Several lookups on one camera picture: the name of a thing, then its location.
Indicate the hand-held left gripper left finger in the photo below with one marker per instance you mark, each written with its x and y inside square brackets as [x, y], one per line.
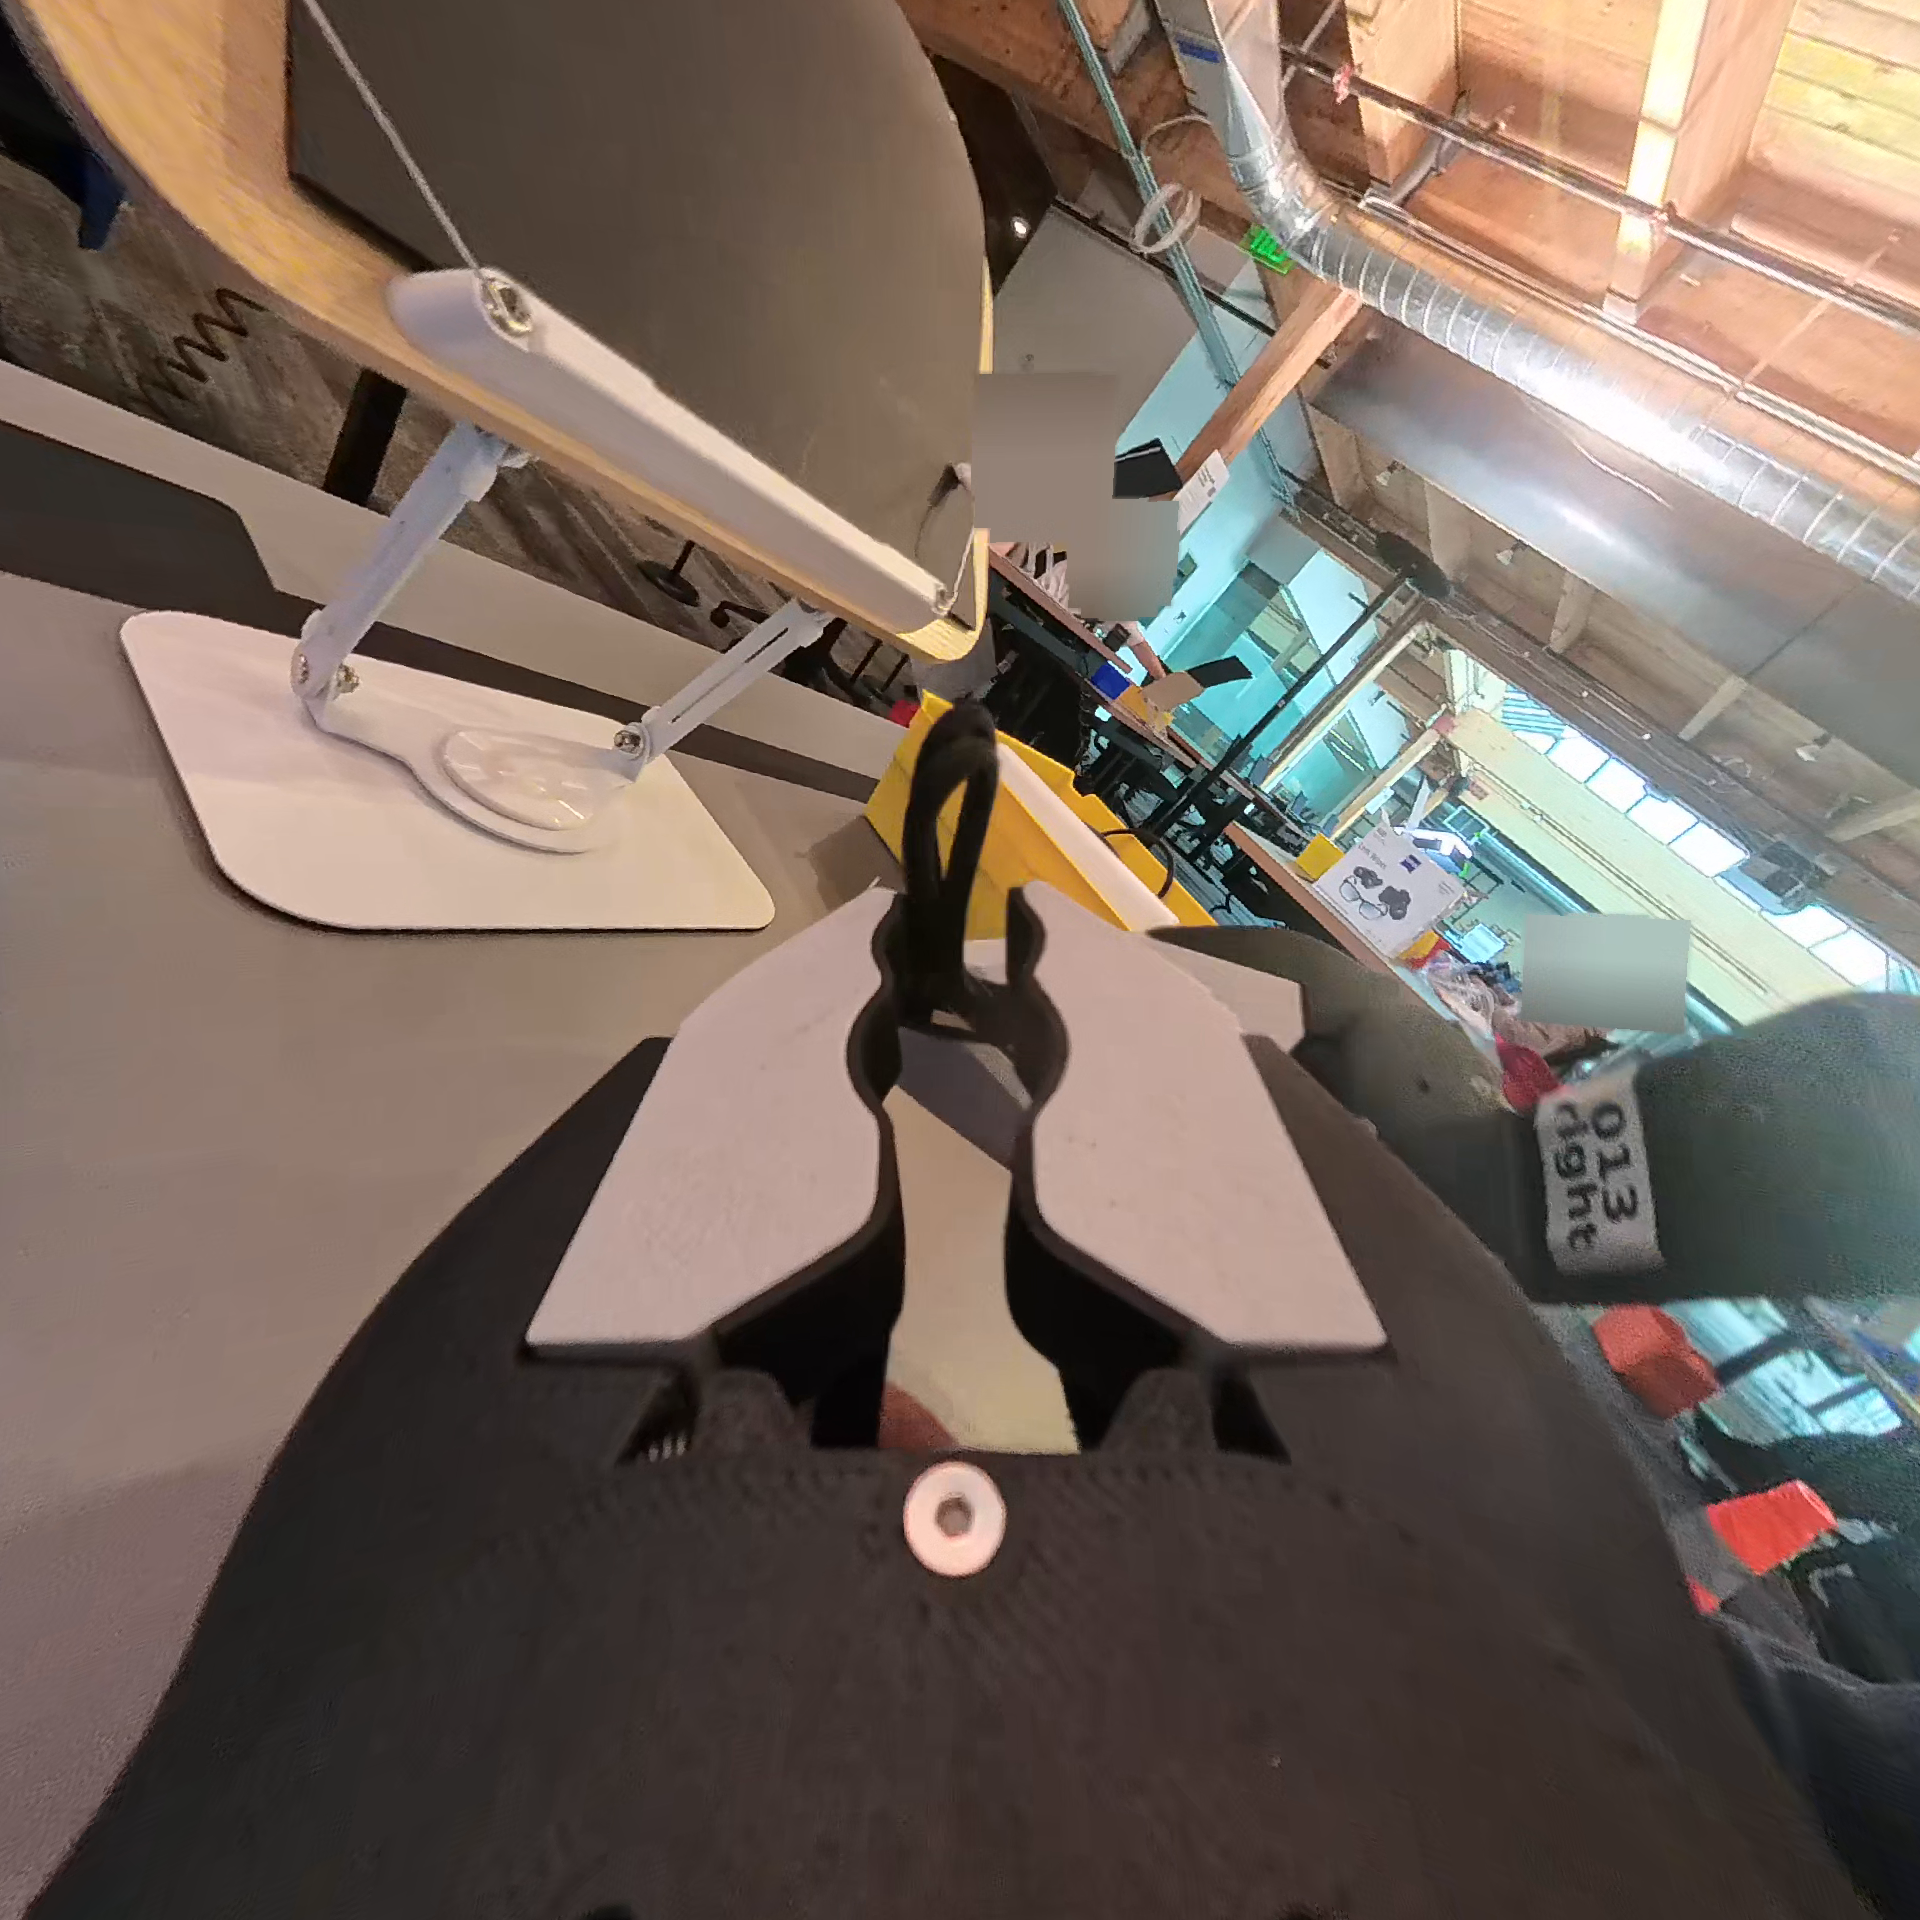
[721, 1200]

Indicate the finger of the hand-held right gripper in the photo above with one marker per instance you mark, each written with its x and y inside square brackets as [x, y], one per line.
[1231, 985]

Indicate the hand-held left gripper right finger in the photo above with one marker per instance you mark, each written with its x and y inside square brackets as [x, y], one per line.
[1200, 1200]

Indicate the yellow bin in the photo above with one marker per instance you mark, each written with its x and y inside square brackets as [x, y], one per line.
[1037, 826]

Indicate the person's left hand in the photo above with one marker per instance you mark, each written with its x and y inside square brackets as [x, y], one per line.
[925, 1423]

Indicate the white roll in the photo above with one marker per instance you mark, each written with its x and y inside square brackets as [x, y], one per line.
[1097, 865]

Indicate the white printed box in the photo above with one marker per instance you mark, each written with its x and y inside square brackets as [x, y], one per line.
[1397, 894]

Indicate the wooden ceiling beam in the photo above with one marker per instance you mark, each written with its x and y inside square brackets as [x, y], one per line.
[1276, 377]

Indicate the black board with wooden rim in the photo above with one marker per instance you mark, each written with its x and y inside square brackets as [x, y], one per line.
[660, 210]

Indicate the large silver ceiling duct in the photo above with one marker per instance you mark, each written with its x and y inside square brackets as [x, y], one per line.
[1561, 331]

